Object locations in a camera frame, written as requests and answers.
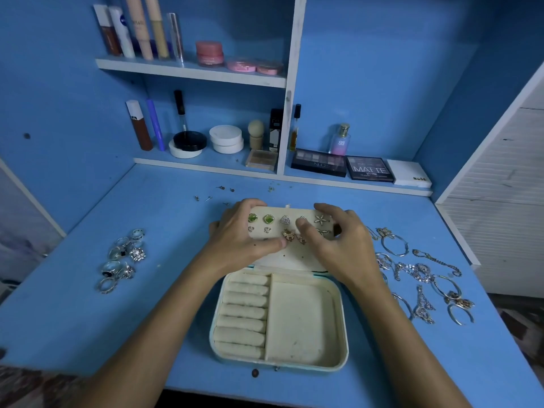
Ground tall beige cosmetic tube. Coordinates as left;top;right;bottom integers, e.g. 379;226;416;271
125;0;155;61

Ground cream jewellery box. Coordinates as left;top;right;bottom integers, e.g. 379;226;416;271
209;205;350;372

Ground beige makeup sponge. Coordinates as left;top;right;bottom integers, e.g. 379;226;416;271
247;120;265;150

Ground pink round jar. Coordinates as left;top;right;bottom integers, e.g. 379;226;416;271
195;40;226;66

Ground short beige cosmetic tube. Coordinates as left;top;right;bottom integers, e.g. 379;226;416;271
143;0;170;60

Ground pile of small earrings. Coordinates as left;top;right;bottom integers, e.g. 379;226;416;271
194;186;235;203

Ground dark eyeshadow palette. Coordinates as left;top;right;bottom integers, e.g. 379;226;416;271
291;148;348;177

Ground white bowl black inside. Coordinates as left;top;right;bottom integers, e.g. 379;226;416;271
168;130;207;159

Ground person's right forearm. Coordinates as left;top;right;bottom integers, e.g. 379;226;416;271
352;274;473;408

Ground blue cosmetic tube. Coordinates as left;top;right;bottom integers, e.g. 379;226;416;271
145;98;166;151

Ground square brown powder compact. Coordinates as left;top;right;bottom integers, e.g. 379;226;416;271
245;148;279;172

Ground black lettered eyeshadow palette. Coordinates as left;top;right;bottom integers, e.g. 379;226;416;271
346;155;396;182

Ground white round cream jar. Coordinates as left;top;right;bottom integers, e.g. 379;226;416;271
209;124;245;155

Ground white tube blue label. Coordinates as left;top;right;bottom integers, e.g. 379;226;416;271
108;6;135;60

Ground person's right hand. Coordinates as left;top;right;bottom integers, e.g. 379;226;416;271
295;202;389;292

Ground pile of silver rings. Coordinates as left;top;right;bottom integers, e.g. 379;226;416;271
96;227;148;295

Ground small pink perfume bottle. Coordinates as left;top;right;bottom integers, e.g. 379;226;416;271
330;123;351;156

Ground brown lipstick tube white cap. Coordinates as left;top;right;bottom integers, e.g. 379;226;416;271
126;99;155;151

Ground white framed marbled panel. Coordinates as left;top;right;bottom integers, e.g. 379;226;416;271
0;159;66;286

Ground white flat box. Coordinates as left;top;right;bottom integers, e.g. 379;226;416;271
386;159;433;189

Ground pile of silver bracelets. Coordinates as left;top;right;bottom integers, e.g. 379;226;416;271
365;225;475;326

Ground white shelf unit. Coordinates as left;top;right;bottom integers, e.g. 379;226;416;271
95;0;434;197

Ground black cosmetic bottle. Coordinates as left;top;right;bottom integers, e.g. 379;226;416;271
269;108;283;151

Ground white slatted cabinet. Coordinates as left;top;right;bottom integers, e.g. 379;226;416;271
435;63;544;296

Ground person's left forearm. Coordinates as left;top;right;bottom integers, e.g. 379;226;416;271
72;254;231;408

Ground black makeup brush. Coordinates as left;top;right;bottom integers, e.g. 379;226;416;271
174;89;188;133

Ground person's left hand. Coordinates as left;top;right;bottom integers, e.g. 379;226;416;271
204;198;288;275

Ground thin dark cosmetic bottle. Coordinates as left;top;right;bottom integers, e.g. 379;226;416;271
290;103;302;152

